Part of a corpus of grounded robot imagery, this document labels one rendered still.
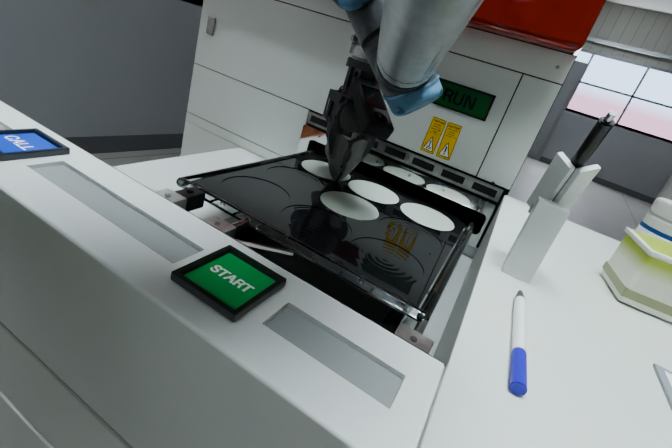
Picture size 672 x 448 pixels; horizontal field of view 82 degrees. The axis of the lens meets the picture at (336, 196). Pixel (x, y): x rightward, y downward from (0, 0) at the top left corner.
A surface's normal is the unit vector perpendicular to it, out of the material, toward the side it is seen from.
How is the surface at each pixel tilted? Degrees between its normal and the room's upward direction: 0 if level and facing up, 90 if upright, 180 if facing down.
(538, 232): 90
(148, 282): 0
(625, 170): 90
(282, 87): 90
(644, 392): 0
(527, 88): 90
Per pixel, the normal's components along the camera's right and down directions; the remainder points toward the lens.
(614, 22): -0.54, 0.16
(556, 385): 0.29, -0.89
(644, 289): -0.34, 0.25
